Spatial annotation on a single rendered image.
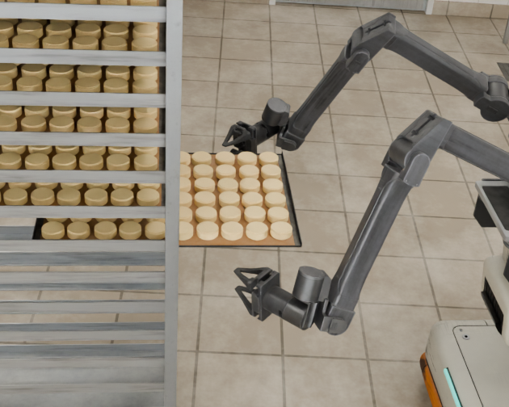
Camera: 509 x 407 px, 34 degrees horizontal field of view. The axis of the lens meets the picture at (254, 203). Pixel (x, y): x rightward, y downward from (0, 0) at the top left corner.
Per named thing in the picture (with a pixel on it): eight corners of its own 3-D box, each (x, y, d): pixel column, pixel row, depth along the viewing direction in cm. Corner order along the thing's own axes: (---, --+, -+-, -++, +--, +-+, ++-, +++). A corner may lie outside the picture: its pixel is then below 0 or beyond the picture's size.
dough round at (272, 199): (266, 196, 207) (267, 190, 206) (286, 199, 207) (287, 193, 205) (262, 207, 203) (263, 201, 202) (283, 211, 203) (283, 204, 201)
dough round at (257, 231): (253, 225, 197) (254, 218, 196) (271, 232, 195) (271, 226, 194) (241, 235, 193) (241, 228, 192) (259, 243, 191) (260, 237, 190)
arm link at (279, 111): (293, 153, 240) (296, 132, 246) (307, 126, 232) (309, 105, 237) (253, 140, 239) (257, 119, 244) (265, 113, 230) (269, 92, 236)
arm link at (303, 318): (301, 335, 175) (317, 329, 180) (310, 305, 173) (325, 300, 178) (275, 320, 179) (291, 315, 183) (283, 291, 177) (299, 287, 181)
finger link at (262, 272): (226, 294, 187) (258, 312, 182) (225, 270, 183) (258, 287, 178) (246, 278, 191) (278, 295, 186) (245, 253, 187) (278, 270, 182)
